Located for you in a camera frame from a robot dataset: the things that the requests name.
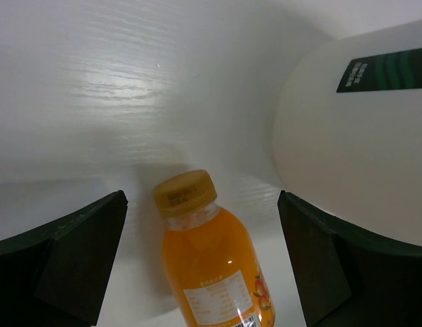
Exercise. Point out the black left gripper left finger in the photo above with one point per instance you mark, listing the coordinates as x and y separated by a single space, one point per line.
57 274

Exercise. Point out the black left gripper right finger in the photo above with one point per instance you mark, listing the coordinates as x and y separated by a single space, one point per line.
347 275

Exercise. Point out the orange plastic bottle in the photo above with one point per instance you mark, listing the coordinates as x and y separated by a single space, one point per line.
209 257

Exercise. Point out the cream plastic bin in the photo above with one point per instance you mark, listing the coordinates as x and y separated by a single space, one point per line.
347 135

